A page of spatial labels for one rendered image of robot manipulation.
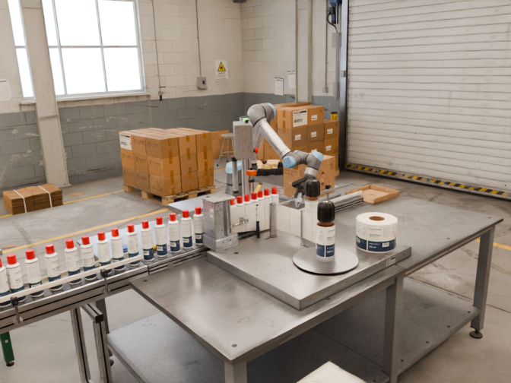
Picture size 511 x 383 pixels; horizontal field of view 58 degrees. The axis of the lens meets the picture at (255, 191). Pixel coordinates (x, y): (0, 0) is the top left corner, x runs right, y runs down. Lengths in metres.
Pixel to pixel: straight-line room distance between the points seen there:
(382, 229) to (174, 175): 4.16
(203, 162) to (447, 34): 3.60
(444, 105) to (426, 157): 0.77
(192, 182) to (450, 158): 3.53
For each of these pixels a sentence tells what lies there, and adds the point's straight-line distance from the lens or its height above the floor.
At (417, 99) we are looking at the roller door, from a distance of 6.97.
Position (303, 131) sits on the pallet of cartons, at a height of 0.83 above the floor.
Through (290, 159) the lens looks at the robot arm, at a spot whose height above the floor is 1.23.
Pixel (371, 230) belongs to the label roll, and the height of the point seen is 0.99.
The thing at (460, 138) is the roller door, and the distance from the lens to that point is 6.74.
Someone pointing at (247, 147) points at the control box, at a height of 1.35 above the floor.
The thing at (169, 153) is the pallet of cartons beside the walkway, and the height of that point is 0.71.
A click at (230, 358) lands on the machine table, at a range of 1.68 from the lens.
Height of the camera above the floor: 1.81
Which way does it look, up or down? 16 degrees down
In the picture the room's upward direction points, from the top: 2 degrees counter-clockwise
